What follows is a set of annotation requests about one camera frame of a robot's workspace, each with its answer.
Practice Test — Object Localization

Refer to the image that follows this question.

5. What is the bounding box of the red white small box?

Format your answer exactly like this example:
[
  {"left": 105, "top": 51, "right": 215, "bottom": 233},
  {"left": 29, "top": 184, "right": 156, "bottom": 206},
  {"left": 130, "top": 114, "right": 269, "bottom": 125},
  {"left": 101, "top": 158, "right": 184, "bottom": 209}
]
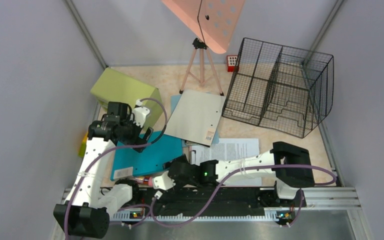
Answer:
[{"left": 226, "top": 55, "right": 239, "bottom": 72}]

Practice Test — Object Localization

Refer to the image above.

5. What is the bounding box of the pink clipboard with papers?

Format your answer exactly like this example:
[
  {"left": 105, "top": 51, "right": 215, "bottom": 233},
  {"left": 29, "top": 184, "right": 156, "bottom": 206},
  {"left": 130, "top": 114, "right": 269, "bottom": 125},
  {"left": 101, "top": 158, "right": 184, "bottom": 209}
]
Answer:
[{"left": 187, "top": 137, "right": 263, "bottom": 188}]

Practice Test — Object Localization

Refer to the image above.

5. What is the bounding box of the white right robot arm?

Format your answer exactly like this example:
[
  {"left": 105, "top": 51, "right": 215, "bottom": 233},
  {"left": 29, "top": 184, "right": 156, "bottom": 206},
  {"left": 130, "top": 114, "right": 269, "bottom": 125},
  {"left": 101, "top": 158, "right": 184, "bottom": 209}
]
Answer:
[{"left": 167, "top": 141, "right": 315, "bottom": 206}]

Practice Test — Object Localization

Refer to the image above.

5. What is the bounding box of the light blue clipboard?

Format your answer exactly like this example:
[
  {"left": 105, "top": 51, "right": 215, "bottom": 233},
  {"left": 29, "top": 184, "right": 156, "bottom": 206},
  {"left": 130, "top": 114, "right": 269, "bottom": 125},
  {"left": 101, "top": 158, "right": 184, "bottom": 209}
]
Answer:
[{"left": 170, "top": 94, "right": 220, "bottom": 148}]

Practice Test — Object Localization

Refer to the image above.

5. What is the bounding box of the grey white file folder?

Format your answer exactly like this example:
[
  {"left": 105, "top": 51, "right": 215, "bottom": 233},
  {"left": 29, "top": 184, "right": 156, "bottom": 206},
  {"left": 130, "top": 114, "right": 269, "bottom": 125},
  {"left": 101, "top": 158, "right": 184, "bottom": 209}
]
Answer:
[{"left": 165, "top": 89, "right": 226, "bottom": 146}]

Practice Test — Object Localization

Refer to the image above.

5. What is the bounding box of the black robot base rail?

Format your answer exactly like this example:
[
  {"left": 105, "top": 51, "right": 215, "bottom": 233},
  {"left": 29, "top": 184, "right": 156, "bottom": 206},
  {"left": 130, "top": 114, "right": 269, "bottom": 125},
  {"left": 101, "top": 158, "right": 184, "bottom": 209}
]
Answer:
[{"left": 110, "top": 186, "right": 307, "bottom": 220}]

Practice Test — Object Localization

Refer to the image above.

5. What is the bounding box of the green metal drawer box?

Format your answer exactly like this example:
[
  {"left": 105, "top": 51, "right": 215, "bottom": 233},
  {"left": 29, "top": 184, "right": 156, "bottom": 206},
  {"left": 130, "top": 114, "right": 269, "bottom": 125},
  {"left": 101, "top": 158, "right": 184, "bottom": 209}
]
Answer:
[{"left": 90, "top": 67, "right": 163, "bottom": 110}]

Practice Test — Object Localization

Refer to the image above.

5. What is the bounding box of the pink perforated board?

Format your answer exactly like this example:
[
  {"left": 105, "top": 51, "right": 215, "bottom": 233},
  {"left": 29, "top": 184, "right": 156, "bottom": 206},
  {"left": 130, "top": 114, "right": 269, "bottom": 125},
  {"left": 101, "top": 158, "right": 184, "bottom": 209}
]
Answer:
[{"left": 162, "top": 0, "right": 245, "bottom": 54}]

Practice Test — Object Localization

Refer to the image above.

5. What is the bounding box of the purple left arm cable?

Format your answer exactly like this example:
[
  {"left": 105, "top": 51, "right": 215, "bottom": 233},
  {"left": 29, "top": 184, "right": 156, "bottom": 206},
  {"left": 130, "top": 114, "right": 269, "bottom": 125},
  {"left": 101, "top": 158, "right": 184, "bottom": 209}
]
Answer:
[{"left": 64, "top": 97, "right": 169, "bottom": 240}]

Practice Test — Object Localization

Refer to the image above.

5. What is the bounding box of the teal file folder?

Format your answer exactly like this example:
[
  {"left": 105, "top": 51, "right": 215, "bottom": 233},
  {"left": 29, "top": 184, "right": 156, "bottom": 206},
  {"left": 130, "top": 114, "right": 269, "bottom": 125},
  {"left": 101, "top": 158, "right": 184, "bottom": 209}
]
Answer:
[{"left": 110, "top": 134, "right": 183, "bottom": 181}]

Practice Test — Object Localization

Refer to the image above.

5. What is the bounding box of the black wire mesh file rack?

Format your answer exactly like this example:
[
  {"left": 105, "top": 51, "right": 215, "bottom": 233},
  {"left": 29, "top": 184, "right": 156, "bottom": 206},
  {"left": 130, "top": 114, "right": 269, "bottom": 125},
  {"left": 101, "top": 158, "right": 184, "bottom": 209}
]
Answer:
[{"left": 222, "top": 37, "right": 335, "bottom": 139}]

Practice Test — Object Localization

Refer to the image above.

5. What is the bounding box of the pink capped tube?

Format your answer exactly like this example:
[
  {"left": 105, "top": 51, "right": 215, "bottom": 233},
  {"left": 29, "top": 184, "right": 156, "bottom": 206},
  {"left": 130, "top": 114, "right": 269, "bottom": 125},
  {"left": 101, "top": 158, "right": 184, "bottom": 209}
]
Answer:
[{"left": 134, "top": 176, "right": 153, "bottom": 187}]

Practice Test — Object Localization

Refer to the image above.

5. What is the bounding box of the yellow green toy block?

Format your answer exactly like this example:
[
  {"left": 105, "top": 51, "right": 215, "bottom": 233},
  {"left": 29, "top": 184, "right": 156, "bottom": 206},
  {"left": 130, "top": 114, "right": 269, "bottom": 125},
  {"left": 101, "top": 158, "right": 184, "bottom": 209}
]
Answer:
[{"left": 77, "top": 132, "right": 88, "bottom": 158}]

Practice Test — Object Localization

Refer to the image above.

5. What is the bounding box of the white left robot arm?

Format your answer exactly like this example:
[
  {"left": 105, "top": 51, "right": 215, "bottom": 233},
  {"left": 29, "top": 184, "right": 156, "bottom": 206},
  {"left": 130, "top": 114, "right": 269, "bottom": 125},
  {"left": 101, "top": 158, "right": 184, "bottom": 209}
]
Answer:
[{"left": 53, "top": 99, "right": 154, "bottom": 240}]

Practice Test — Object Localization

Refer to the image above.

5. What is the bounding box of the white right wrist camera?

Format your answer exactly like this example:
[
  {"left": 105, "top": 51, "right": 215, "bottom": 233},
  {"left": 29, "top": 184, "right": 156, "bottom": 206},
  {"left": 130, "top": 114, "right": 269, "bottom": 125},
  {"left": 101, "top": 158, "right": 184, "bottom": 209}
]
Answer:
[{"left": 151, "top": 172, "right": 176, "bottom": 199}]

